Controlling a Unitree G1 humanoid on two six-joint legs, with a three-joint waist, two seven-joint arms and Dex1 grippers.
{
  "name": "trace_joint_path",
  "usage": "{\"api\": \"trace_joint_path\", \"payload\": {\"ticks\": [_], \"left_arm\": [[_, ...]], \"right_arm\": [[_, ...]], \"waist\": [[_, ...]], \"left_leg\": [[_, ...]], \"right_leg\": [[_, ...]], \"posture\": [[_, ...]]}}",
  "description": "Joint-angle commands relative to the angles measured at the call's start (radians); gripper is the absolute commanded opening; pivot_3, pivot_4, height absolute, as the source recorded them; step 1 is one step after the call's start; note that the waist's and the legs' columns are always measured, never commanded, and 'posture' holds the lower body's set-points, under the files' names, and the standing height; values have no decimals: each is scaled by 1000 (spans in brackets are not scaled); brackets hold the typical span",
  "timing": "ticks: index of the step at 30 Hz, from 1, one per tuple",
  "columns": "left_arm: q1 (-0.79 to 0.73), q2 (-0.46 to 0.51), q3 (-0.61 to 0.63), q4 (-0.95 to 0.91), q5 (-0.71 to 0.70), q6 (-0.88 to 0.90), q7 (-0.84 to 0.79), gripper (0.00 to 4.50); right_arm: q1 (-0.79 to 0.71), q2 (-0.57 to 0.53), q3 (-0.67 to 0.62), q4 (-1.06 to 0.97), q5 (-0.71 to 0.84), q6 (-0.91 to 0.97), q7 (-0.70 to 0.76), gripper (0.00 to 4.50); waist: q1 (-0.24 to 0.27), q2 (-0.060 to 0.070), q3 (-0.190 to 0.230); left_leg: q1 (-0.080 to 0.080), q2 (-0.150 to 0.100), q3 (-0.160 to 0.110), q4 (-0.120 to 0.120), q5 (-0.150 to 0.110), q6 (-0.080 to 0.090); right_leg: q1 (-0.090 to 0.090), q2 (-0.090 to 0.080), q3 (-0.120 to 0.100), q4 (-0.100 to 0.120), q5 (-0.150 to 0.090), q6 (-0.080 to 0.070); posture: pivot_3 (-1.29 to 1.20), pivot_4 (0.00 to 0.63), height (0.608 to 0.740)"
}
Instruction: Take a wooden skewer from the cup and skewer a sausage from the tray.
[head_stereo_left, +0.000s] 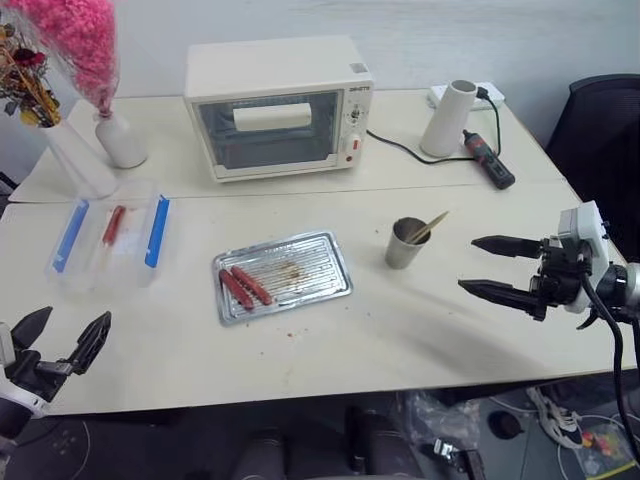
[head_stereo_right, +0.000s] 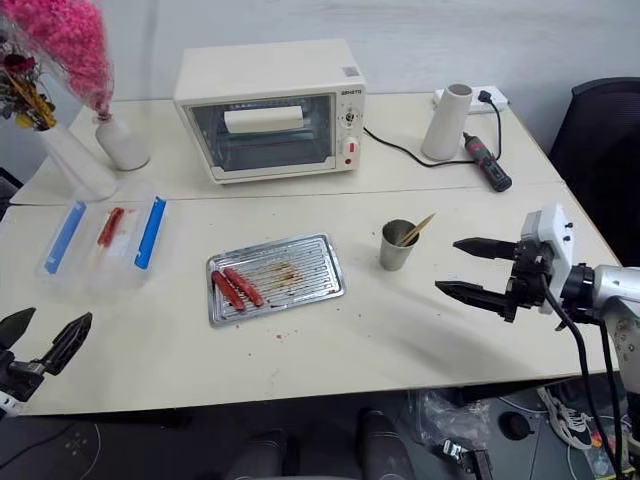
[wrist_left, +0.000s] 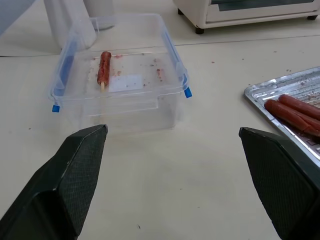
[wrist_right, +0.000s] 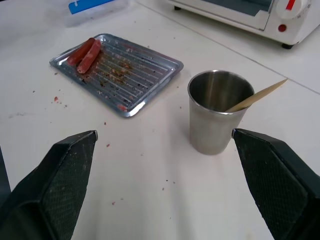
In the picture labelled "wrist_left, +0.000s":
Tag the clear plastic storage box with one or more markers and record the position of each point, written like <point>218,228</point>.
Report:
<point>117,72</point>

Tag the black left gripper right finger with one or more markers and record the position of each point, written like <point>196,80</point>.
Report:
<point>280,180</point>

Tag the white toaster oven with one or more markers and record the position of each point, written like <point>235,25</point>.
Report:
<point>247,11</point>

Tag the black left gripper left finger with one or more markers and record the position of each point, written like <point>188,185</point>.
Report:
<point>62,180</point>

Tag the white plastic container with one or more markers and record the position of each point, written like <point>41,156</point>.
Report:
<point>67,22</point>

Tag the skewered red sausage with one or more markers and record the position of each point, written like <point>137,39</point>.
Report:
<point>104,68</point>

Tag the silver metal baking tray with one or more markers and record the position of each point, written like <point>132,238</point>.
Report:
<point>287,100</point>

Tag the beige wooden stick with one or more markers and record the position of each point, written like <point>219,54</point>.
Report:
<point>102,87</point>

